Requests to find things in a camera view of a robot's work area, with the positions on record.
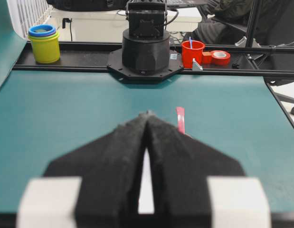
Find red plastic cup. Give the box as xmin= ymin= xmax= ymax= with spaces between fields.
xmin=181 ymin=40 xmax=205 ymax=68

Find white slatted crate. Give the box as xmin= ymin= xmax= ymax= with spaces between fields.
xmin=7 ymin=0 xmax=54 ymax=39

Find black power cable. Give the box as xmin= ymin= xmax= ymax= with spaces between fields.
xmin=62 ymin=18 xmax=74 ymax=42

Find black aluminium frame rail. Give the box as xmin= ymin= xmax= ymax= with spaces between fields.
xmin=13 ymin=42 xmax=294 ymax=81

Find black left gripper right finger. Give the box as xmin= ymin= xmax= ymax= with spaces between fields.
xmin=145 ymin=115 xmax=245 ymax=228

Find pink plastic spoon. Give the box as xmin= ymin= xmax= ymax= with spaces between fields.
xmin=176 ymin=107 xmax=188 ymax=136

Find red small block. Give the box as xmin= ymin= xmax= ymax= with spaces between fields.
xmin=202 ymin=52 xmax=212 ymax=64

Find blue stick in cup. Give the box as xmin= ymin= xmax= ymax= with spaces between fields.
xmin=189 ymin=37 xmax=193 ymax=49

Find red tape roll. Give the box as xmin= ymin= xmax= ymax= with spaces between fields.
xmin=210 ymin=50 xmax=231 ymax=66

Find yellow-green stacked cups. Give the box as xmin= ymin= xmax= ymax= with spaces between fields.
xmin=28 ymin=24 xmax=60 ymax=64

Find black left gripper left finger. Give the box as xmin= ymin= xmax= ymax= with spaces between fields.
xmin=43 ymin=114 xmax=147 ymax=228

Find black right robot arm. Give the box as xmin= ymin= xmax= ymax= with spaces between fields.
xmin=107 ymin=0 xmax=184 ymax=81

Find metal corner bracket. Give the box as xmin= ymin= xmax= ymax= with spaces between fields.
xmin=192 ymin=58 xmax=203 ymax=71

